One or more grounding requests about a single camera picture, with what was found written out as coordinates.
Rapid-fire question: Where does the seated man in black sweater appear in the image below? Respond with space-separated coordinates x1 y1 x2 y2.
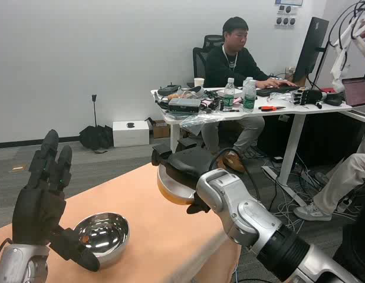
200 17 289 174

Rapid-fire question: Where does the white desk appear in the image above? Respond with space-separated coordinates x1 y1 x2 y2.
150 86 365 208

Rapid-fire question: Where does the open laptop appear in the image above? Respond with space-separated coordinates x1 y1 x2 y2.
341 77 365 108

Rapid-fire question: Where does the black office chair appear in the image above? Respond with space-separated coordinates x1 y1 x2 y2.
192 34 225 81

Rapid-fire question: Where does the black keyboard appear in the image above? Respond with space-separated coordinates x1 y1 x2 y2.
255 84 301 97

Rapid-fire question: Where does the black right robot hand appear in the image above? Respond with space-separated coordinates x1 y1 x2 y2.
150 146 220 215

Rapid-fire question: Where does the shiny steel bowl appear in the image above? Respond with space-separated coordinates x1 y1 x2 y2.
73 212 131 269

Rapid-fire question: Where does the white exoskeleton glove rig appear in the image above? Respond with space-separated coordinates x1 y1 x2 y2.
329 0 365 92

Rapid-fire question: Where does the water bottle with green label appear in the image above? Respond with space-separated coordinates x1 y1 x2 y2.
242 78 257 114
222 77 236 111

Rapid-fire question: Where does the black computer monitor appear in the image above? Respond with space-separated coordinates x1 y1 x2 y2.
292 17 330 84

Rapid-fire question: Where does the black spare robot hand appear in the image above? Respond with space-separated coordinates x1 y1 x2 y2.
291 89 328 110

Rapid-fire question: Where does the person in beige trousers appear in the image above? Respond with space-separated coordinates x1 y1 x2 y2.
293 47 365 222

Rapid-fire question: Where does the black remote controller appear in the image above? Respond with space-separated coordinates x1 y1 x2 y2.
157 84 182 97

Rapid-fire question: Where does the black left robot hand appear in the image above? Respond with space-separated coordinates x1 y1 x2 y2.
11 129 101 272

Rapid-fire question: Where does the brown cardboard box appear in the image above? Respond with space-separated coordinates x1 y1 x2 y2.
146 117 171 139

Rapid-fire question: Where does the grey electronics box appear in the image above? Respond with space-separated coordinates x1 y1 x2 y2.
167 97 202 113

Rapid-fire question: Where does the white cardboard box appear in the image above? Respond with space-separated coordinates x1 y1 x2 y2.
112 120 150 149

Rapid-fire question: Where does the clear plastic bag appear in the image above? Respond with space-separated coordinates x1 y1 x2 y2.
179 111 230 129

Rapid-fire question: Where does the white wall switch panel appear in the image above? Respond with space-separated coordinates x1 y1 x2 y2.
274 0 304 29

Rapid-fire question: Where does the black bag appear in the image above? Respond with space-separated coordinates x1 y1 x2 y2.
78 124 114 154

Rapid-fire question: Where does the steel bowl with orange inside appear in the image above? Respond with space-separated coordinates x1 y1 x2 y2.
156 162 198 206

